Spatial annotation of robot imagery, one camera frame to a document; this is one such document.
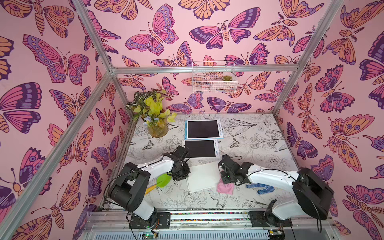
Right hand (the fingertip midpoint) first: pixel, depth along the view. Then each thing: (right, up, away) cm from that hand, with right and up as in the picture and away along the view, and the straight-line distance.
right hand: (224, 175), depth 87 cm
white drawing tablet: (-12, -2, +3) cm, 13 cm away
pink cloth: (-1, -6, -4) cm, 7 cm away
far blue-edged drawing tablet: (-10, +27, +28) cm, 40 cm away
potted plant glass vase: (-46, +42, +6) cm, 62 cm away
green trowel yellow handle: (-36, -3, 0) cm, 36 cm away
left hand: (-20, -1, +2) cm, 20 cm away
